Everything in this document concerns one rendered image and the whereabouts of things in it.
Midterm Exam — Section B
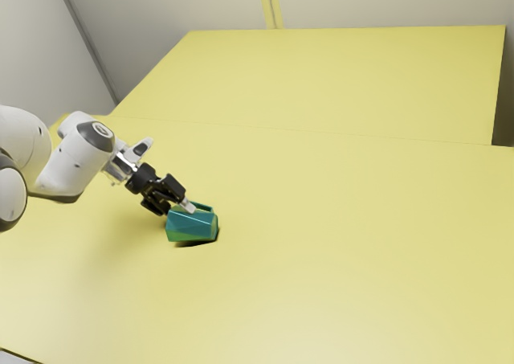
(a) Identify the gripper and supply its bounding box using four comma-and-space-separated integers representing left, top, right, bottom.
124, 162, 198, 217

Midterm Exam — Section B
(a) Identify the teal faceted mug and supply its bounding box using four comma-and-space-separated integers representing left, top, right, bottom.
165, 201, 219, 243

